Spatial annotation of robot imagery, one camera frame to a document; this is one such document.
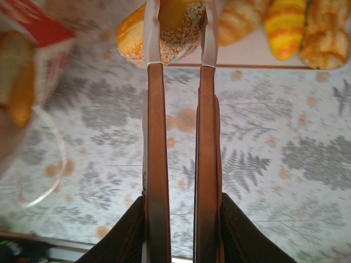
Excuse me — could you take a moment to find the yellow orange striped croissant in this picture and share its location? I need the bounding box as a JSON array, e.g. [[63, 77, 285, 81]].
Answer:
[[264, 0, 307, 61]]

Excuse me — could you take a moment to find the red and white paper bag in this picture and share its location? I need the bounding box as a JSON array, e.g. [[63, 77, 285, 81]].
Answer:
[[0, 0, 77, 209]]

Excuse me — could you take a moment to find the long golden bread roll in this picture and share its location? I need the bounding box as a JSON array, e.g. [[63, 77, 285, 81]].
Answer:
[[0, 31, 36, 128]]

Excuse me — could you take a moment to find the white rectangular tray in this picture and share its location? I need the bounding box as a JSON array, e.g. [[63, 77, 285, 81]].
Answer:
[[164, 0, 351, 69]]

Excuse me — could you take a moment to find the golden brown braided pastry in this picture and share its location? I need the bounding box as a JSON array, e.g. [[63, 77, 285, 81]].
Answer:
[[298, 0, 351, 70]]

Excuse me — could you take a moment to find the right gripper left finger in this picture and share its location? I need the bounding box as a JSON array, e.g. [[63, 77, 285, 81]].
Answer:
[[75, 0, 172, 263]]

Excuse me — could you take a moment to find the sugar-coated orange bread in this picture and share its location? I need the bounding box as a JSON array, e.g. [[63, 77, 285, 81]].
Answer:
[[116, 0, 207, 68]]

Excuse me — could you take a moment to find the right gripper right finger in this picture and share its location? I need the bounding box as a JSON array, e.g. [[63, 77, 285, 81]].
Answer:
[[193, 0, 296, 263]]

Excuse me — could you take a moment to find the beige striped croissant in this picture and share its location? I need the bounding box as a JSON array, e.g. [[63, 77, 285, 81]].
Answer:
[[218, 0, 272, 47]]

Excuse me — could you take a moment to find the fern print tablecloth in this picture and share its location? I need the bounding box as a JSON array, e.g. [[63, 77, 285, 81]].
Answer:
[[0, 0, 351, 263]]

